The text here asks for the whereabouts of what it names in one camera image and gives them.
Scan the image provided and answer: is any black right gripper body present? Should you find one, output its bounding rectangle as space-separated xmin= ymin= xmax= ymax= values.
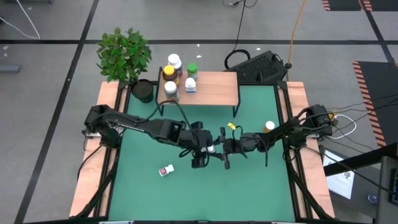
xmin=223 ymin=132 xmax=259 ymax=156

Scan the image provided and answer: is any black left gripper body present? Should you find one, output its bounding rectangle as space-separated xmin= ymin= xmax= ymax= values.
xmin=182 ymin=129 xmax=215 ymax=156

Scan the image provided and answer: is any small white bottle red label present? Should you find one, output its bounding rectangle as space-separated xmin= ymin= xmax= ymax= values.
xmin=158 ymin=164 xmax=175 ymax=177

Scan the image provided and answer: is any amber pill vial white cap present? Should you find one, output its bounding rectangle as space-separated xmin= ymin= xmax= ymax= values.
xmin=263 ymin=120 xmax=276 ymax=134

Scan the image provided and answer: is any gummy jar white lid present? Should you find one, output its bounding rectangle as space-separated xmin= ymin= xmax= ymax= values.
xmin=164 ymin=80 xmax=180 ymax=103

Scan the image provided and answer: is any caffeine bottle green lid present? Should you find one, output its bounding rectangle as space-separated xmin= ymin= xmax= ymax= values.
xmin=186 ymin=62 xmax=199 ymax=81

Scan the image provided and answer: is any fish oil bottle yellow lid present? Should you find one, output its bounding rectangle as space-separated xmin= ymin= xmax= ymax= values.
xmin=162 ymin=64 xmax=180 ymax=88

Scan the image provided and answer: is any white bottle purple label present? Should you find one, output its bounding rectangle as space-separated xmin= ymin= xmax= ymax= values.
xmin=167 ymin=53 xmax=183 ymax=77

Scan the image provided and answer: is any wooden shelf with black legs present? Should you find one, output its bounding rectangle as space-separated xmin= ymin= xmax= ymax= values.
xmin=155 ymin=67 xmax=242 ymax=118

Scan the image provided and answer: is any black plant pot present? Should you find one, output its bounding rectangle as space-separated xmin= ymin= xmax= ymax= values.
xmin=131 ymin=78 xmax=155 ymax=104

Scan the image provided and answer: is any black computer tower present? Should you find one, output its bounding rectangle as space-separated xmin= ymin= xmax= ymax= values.
xmin=228 ymin=50 xmax=289 ymax=83

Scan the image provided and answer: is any wooden table side board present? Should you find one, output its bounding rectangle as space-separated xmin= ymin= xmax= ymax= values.
xmin=285 ymin=81 xmax=336 ymax=218
xmin=68 ymin=81 xmax=121 ymax=218

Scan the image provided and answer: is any green leafy artificial plant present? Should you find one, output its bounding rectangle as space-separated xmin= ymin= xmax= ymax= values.
xmin=96 ymin=27 xmax=153 ymax=83

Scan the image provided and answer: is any white printed board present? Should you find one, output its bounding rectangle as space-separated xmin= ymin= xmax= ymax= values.
xmin=322 ymin=149 xmax=355 ymax=200

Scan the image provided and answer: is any black desk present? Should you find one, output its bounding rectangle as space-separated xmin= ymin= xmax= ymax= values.
xmin=323 ymin=142 xmax=398 ymax=177

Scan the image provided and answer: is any black hazard striped floor mat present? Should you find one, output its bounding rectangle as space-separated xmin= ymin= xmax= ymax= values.
xmin=352 ymin=60 xmax=398 ymax=149
xmin=322 ymin=0 xmax=398 ymax=12

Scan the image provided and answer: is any grey cabinet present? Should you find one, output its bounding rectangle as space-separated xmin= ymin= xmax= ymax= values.
xmin=374 ymin=155 xmax=398 ymax=224

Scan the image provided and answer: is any grey floor block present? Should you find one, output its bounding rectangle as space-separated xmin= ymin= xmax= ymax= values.
xmin=0 ymin=64 xmax=21 ymax=74

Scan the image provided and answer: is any black hanging cable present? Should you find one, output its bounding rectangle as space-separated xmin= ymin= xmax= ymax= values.
xmin=223 ymin=0 xmax=252 ymax=70

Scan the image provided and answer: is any yellow hanging cable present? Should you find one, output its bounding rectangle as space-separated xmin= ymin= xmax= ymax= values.
xmin=287 ymin=0 xmax=308 ymax=68

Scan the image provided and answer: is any white floor cable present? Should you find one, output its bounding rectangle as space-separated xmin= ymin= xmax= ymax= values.
xmin=0 ymin=0 xmax=41 ymax=40

